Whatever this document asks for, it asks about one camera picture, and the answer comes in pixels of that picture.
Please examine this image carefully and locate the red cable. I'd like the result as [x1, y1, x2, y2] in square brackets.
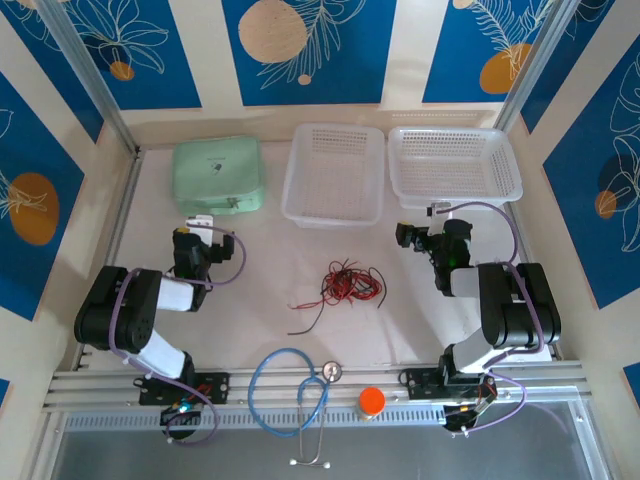
[322, 259, 384, 304]
[288, 269, 351, 311]

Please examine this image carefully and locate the mint green zipper pouch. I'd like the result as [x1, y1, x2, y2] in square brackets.
[172, 135, 266, 219]

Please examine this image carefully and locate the white perforated plastic basket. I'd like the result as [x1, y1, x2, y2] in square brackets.
[280, 123, 386, 230]
[387, 125, 525, 211]

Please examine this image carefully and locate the blue stethoscope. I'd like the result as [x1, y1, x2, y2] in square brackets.
[248, 348, 344, 470]

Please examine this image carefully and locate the orange cap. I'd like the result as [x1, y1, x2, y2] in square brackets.
[356, 387, 387, 421]

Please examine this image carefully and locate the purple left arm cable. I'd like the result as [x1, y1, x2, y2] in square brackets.
[108, 225, 249, 446]

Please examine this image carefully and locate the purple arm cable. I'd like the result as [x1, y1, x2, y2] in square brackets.
[434, 199, 546, 434]
[108, 225, 249, 446]

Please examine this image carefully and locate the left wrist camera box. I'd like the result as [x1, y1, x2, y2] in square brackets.
[184, 213, 217, 246]

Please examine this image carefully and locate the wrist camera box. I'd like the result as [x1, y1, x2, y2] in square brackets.
[184, 213, 217, 246]
[426, 201, 451, 236]

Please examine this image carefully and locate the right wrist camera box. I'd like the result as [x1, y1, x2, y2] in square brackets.
[426, 201, 451, 236]

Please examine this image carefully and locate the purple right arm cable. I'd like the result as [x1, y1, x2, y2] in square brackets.
[434, 199, 546, 434]

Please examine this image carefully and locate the aluminium frame post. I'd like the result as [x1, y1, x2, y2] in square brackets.
[492, 0, 576, 131]
[37, 0, 142, 157]

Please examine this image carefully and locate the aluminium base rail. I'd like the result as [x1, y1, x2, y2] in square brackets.
[42, 360, 594, 412]

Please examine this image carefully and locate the slotted grey cable duct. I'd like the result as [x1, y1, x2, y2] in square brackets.
[62, 403, 449, 432]

